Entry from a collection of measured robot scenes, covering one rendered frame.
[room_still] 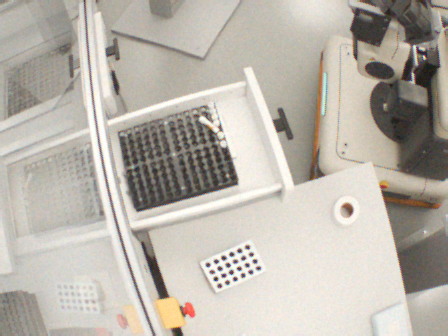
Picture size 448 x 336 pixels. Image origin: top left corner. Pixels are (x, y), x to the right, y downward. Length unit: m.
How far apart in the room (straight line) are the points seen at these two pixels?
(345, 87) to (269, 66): 0.44
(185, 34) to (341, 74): 0.74
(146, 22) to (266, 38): 0.56
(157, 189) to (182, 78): 1.15
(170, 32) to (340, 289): 1.47
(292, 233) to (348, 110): 0.77
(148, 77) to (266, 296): 1.29
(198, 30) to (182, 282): 1.35
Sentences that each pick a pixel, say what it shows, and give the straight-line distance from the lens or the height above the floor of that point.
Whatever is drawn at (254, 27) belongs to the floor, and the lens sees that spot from 2.34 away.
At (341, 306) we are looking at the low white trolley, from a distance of 1.23.
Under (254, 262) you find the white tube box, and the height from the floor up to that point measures 0.76.
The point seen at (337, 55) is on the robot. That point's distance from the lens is 2.00.
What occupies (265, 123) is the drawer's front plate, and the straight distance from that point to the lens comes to 1.11.
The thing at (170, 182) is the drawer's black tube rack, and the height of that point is 0.90.
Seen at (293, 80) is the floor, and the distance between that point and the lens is 2.22.
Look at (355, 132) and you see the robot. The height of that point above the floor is 0.28.
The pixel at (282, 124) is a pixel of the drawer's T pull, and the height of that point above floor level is 0.91.
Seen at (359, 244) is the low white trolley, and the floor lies 0.76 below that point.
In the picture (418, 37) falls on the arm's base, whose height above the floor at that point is 1.18.
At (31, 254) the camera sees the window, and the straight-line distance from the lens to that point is 0.40.
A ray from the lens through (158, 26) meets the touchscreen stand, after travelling 2.33.
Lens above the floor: 1.96
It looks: 73 degrees down
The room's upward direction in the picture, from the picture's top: straight up
